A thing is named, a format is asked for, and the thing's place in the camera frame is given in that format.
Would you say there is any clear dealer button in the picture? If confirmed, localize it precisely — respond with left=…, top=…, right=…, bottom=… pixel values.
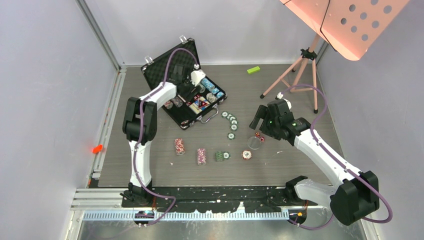
left=247, top=136, right=262, bottom=150

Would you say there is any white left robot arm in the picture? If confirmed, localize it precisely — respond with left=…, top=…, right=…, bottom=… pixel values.
left=122, top=63, right=206, bottom=207

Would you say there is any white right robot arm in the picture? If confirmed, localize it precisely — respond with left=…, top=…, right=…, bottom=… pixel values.
left=249, top=98, right=380, bottom=226

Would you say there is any black poker set case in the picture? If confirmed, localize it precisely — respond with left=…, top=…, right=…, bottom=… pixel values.
left=140, top=36, right=228, bottom=130

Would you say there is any blue-orange chip row in case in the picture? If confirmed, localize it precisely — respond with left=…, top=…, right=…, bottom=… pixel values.
left=171, top=96, right=184, bottom=108

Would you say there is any blue chip row in case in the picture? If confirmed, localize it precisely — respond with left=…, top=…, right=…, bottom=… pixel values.
left=200, top=77, right=225, bottom=98

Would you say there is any red chip row in case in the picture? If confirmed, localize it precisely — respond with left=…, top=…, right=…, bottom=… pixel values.
left=164, top=100, right=174, bottom=110

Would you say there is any card deck in case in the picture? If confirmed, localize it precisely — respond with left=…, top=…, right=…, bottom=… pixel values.
left=189, top=96, right=211, bottom=115

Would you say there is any green 20 chip lone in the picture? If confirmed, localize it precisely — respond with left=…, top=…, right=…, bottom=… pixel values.
left=227, top=132, right=235, bottom=140

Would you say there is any grey chip row in case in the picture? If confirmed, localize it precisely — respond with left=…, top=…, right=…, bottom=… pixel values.
left=206, top=92, right=218, bottom=104

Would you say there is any red 100 chip stack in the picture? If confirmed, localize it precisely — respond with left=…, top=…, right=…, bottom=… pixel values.
left=241, top=150, right=253, bottom=160

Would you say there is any green block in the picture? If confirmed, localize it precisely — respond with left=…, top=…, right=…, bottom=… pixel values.
left=246, top=66, right=261, bottom=75

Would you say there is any pink tripod stand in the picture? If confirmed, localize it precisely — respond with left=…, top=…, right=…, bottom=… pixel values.
left=259, top=33, right=321, bottom=114

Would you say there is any green 20 chip beside stack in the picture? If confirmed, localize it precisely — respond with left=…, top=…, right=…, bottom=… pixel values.
left=223, top=151, right=231, bottom=160

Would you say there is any green chip stack lying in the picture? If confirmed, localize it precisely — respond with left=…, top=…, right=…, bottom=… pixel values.
left=215, top=151, right=225, bottom=162

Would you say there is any purple white chip roll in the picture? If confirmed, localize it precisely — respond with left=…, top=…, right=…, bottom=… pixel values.
left=196, top=148, right=207, bottom=166

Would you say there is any red white chip roll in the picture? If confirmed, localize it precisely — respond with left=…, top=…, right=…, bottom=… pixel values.
left=174, top=138, right=185, bottom=156

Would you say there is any pink perforated panel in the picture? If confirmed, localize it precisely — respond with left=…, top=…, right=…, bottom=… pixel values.
left=282, top=0, right=409, bottom=61

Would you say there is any orange clip on rail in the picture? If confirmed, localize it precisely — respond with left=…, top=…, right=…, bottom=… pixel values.
left=92, top=144, right=103, bottom=154

